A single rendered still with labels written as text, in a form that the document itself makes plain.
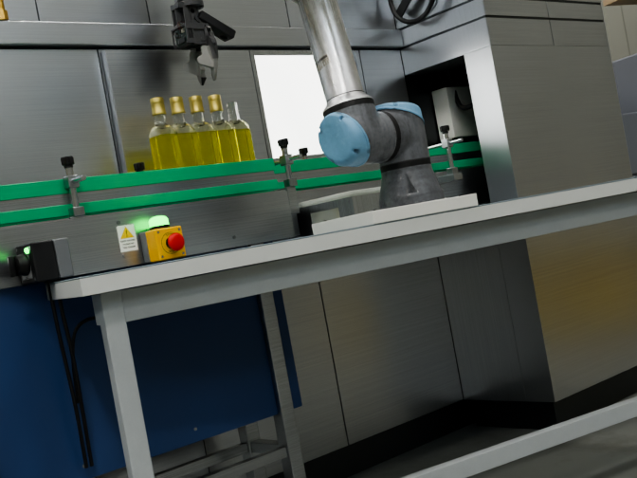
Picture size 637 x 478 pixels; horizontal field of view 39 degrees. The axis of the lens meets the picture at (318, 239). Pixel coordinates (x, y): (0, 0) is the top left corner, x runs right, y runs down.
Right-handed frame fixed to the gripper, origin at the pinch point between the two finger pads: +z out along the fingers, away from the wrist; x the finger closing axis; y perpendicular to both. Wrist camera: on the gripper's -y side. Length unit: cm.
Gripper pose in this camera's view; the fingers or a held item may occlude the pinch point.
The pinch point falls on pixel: (209, 78)
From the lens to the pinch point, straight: 240.7
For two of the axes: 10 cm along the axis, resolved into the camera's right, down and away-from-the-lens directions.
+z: 1.8, 9.8, 0.1
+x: 6.4, -1.1, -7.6
